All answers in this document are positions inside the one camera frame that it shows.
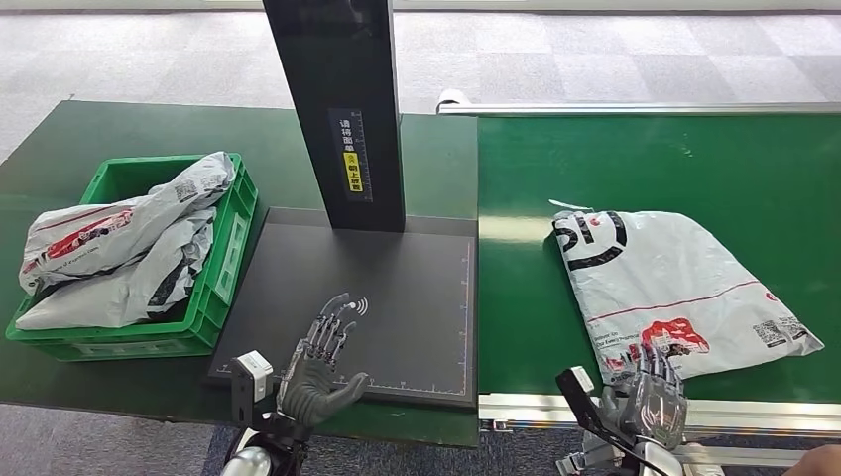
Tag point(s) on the dark green table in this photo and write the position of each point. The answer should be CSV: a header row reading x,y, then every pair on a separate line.
x,y
131,128

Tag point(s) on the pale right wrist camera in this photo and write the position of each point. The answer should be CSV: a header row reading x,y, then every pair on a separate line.
x,y
581,394

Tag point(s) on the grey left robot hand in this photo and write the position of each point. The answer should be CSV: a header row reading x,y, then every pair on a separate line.
x,y
307,393

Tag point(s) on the green conveyor belt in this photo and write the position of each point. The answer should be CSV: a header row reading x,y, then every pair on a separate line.
x,y
591,164

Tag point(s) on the person's hand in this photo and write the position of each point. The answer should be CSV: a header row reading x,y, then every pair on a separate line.
x,y
818,463

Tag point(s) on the white mailer bag red print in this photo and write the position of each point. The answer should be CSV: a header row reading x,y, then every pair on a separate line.
x,y
118,230

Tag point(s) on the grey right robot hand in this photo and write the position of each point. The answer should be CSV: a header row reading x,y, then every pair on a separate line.
x,y
654,407

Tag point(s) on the green plastic crate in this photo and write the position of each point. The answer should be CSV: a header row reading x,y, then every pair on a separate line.
x,y
220,276

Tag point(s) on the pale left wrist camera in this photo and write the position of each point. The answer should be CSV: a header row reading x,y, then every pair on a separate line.
x,y
253,376

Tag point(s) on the grey conveyor leg bracket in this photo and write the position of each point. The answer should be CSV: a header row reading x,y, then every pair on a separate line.
x,y
591,456

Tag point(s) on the plain grey mailer bag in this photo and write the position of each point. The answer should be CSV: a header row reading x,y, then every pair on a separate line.
x,y
112,296

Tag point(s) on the yellow black column label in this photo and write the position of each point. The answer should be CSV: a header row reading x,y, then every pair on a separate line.
x,y
353,172

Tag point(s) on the aluminium conveyor crossbar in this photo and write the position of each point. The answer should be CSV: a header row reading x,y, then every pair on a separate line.
x,y
736,455

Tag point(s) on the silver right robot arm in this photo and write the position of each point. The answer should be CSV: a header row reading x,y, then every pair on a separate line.
x,y
657,463

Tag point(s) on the thin aluminium conveyor rail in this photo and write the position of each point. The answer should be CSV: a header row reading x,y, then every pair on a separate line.
x,y
624,107

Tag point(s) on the white mailer bag black logo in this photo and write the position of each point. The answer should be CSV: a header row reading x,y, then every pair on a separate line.
x,y
663,276

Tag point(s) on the black scanner column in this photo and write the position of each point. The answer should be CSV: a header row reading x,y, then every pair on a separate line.
x,y
328,79

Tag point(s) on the black scanner base plate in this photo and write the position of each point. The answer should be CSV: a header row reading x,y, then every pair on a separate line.
x,y
407,296

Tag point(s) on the wide aluminium conveyor rail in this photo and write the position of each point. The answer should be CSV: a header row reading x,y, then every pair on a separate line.
x,y
755,415

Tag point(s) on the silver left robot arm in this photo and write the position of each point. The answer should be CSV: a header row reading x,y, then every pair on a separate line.
x,y
250,463

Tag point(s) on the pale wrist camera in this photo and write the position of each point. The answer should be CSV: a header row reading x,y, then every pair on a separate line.
x,y
253,376
581,394

